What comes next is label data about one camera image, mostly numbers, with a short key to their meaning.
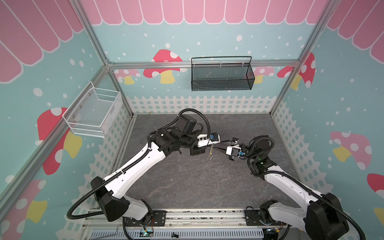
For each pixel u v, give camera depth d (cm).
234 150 56
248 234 71
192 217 76
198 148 59
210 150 68
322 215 40
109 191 39
